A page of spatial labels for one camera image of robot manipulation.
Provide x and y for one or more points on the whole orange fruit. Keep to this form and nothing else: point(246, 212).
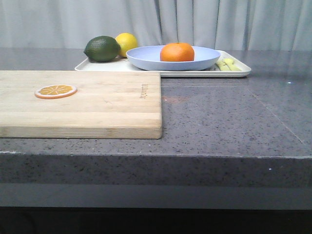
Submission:
point(177, 52)

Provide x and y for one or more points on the cream rectangular tray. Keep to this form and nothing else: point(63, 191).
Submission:
point(123, 65)

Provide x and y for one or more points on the wooden cutting board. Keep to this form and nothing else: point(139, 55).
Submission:
point(106, 105)

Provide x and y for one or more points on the yellow lemon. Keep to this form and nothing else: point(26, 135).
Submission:
point(126, 42)

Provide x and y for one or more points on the green lime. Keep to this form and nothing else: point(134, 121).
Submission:
point(102, 49)

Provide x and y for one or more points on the pale yellow ginger piece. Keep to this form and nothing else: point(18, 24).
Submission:
point(227, 64)

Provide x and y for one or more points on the orange slice piece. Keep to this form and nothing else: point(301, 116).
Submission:
point(55, 91)

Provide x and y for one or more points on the grey curtain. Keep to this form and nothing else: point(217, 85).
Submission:
point(220, 24)

